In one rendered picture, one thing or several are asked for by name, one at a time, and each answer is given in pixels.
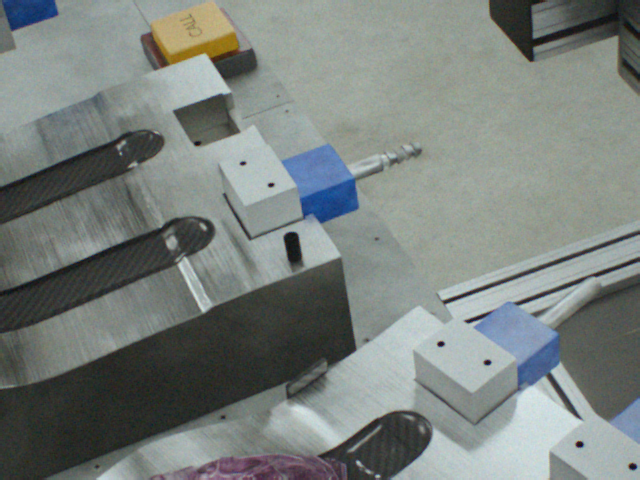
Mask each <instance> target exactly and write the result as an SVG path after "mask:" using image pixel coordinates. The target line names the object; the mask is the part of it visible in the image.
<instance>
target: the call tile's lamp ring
mask: <svg viewBox="0 0 640 480"><path fill-rule="evenodd" d="M218 9H219V10H220V11H221V13H222V14H224V16H225V17H226V18H227V20H228V21H229V23H230V24H231V26H232V28H233V29H234V31H235V33H236V38H237V40H238V42H240V44H241V46H242V48H238V49H235V50H232V51H230V52H227V53H223V54H220V55H217V56H214V57H211V58H210V59H209V60H210V62H211V63H216V62H219V61H222V60H224V58H228V57H231V56H234V55H237V54H241V53H243V52H246V51H249V50H252V47H251V46H250V45H249V42H248V41H247V40H246V38H245V37H244V35H243V34H242V33H241V31H240V30H239V28H237V27H236V26H235V23H234V22H233V21H232V19H231V18H230V16H229V15H228V14H227V12H226V11H225V10H224V8H223V7H221V8H218ZM152 36H153V32H152V31H150V32H148V33H147V34H144V35H141V38H142V40H143V41H144V43H145V44H146V46H147V48H148V49H149V52H150V54H152V55H153V57H154V59H155V60H156V62H157V64H158V65H159V67H160V69H162V68H163V67H166V66H169V65H167V64H166V62H165V61H164V59H163V57H162V56H161V54H160V53H159V50H158V48H157V47H156V45H155V44H154V42H153V40H152V39H151V37H152Z"/></svg>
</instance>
